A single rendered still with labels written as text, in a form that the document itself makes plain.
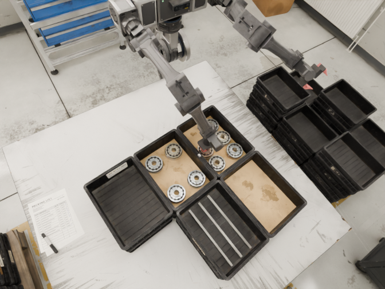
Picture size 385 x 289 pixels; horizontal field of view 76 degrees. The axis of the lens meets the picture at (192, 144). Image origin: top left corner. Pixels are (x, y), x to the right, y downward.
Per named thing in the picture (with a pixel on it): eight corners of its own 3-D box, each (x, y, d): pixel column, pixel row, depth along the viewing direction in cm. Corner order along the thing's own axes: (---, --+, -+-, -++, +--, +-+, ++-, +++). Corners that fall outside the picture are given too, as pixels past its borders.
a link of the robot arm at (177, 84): (192, 75, 81) (168, 94, 82) (206, 100, 92) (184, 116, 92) (145, 24, 108) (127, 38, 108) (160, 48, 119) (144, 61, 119)
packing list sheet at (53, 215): (24, 206, 143) (23, 206, 143) (63, 186, 150) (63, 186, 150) (43, 258, 132) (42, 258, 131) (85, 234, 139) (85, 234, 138)
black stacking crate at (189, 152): (134, 163, 149) (132, 155, 139) (174, 137, 159) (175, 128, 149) (174, 216, 136) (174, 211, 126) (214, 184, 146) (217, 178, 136)
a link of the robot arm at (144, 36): (138, 21, 106) (129, 29, 107) (150, 36, 103) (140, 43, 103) (147, 35, 115) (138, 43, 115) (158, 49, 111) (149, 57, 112)
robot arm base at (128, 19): (138, 30, 118) (135, 6, 107) (146, 40, 115) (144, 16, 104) (122, 35, 115) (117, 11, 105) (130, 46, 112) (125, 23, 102)
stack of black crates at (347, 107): (297, 118, 255) (320, 90, 215) (317, 107, 264) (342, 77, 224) (325, 148, 241) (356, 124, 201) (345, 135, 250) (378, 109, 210)
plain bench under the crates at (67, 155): (48, 182, 220) (1, 147, 158) (197, 108, 269) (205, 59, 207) (130, 378, 165) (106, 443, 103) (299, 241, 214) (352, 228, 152)
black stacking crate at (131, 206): (89, 192, 139) (82, 186, 128) (134, 163, 149) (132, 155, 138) (126, 253, 126) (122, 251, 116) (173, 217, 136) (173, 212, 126)
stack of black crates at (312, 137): (268, 136, 243) (282, 117, 213) (290, 122, 252) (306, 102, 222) (296, 168, 229) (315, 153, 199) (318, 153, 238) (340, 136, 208)
